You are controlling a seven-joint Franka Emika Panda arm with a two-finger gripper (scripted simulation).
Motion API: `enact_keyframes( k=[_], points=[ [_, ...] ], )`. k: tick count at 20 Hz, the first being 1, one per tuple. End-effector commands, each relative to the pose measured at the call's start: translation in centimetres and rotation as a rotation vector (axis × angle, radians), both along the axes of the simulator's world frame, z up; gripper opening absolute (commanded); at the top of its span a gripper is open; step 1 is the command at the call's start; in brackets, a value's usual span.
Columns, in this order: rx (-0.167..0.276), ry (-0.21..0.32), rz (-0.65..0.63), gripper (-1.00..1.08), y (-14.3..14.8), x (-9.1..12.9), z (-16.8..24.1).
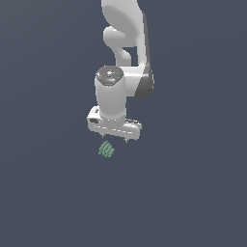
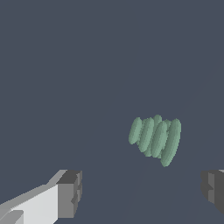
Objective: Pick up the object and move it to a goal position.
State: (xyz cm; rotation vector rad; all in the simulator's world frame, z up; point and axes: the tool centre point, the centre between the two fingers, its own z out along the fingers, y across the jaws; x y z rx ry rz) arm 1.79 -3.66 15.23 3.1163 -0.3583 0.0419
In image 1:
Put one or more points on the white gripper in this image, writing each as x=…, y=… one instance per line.
x=112, y=127

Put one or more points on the small green ridged object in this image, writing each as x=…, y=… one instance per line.
x=106, y=149

